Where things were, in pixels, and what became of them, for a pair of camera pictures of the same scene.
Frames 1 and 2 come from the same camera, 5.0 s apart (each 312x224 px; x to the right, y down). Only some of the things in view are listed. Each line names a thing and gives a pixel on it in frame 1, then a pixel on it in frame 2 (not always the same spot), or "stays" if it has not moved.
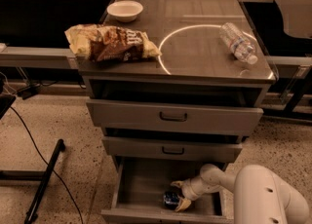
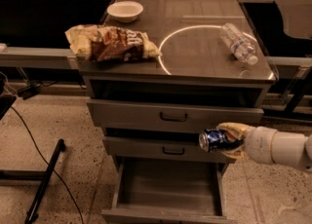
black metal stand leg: [40, 176] stays
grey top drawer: [174, 117] stays
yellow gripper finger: [183, 205] -> [238, 154]
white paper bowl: [125, 11] stays
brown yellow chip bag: [110, 44] stays
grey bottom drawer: [143, 181] stays
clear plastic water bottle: [240, 44] stays
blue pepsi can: [172, 200] -> [216, 140]
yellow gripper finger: [177, 183] -> [235, 131]
